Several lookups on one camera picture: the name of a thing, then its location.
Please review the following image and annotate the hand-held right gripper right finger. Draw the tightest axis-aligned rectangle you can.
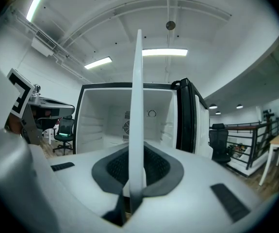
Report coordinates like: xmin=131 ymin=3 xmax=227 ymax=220
xmin=131 ymin=141 xmax=263 ymax=233

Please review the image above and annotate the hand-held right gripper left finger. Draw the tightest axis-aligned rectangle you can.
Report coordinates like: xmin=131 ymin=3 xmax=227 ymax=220
xmin=47 ymin=144 xmax=131 ymax=233

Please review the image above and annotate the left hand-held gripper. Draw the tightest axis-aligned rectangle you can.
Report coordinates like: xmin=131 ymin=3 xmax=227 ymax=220
xmin=4 ymin=67 xmax=76 ymax=146

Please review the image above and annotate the white thin plate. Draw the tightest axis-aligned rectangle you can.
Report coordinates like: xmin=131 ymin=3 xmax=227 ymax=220
xmin=128 ymin=29 xmax=147 ymax=215

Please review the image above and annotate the person's left forearm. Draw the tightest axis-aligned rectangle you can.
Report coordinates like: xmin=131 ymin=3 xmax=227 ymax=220
xmin=5 ymin=113 xmax=23 ymax=135

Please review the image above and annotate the black mini fridge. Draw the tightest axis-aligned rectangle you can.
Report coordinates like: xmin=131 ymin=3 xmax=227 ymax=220
xmin=72 ymin=81 xmax=186 ymax=155

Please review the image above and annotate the black mesh office chair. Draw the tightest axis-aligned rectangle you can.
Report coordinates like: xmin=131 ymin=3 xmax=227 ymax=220
xmin=52 ymin=115 xmax=75 ymax=156
xmin=208 ymin=123 xmax=231 ymax=166

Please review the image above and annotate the white ceiling air conditioner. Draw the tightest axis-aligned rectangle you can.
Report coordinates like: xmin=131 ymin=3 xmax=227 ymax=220
xmin=31 ymin=29 xmax=57 ymax=58

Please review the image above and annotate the rectangular ceiling light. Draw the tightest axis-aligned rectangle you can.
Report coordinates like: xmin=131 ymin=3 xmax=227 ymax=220
xmin=83 ymin=55 xmax=113 ymax=70
xmin=26 ymin=0 xmax=52 ymax=23
xmin=142 ymin=48 xmax=188 ymax=57

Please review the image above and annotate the black metal railing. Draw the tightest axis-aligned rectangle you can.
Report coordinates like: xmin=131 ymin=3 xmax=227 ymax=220
xmin=225 ymin=119 xmax=279 ymax=171

